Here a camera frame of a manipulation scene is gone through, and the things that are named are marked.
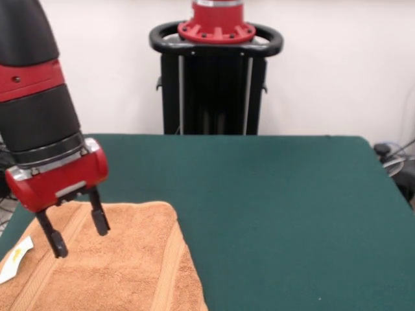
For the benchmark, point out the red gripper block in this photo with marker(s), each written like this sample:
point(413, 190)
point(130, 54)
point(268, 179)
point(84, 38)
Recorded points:
point(65, 175)

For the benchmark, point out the orange terry towel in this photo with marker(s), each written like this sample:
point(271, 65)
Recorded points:
point(113, 265)

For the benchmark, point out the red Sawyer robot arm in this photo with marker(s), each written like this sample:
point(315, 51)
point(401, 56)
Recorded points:
point(35, 113)

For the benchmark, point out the dark green table cloth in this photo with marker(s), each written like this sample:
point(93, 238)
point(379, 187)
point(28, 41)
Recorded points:
point(275, 210)

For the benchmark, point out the black oval floor object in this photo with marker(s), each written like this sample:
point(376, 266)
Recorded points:
point(382, 148)

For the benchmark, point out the grey round base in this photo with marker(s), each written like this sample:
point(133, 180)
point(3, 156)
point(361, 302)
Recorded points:
point(394, 165)

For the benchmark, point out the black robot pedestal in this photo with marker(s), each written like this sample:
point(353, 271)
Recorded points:
point(210, 90)

